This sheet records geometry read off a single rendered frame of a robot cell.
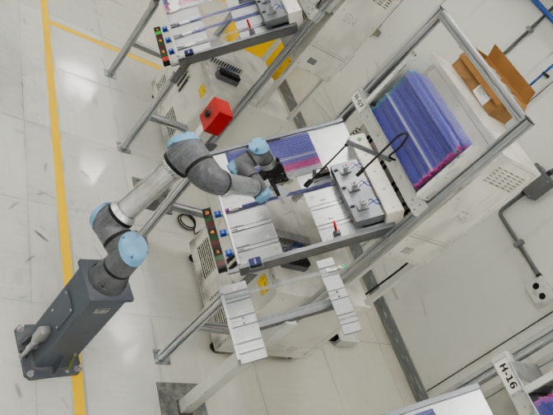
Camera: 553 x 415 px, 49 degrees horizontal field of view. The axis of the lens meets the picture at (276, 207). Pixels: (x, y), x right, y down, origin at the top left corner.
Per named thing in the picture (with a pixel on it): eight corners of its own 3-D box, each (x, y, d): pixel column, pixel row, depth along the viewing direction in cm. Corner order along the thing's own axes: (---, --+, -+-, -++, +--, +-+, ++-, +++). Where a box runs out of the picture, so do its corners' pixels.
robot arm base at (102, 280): (94, 296, 223) (106, 282, 218) (84, 262, 230) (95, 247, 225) (129, 296, 233) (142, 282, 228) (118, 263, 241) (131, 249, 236)
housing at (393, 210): (384, 233, 272) (387, 214, 261) (346, 156, 301) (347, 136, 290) (401, 228, 273) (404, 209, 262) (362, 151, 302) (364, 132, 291)
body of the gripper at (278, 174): (290, 181, 268) (281, 165, 258) (271, 189, 268) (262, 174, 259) (285, 169, 272) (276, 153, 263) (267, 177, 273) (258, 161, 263)
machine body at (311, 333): (207, 356, 314) (280, 291, 283) (183, 249, 356) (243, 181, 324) (299, 364, 355) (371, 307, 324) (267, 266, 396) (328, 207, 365)
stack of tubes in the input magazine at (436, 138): (414, 188, 255) (462, 146, 241) (369, 108, 285) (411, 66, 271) (432, 195, 263) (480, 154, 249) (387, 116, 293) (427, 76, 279)
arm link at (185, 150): (98, 251, 221) (205, 155, 208) (79, 219, 225) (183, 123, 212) (118, 251, 232) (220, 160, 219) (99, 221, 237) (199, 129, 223)
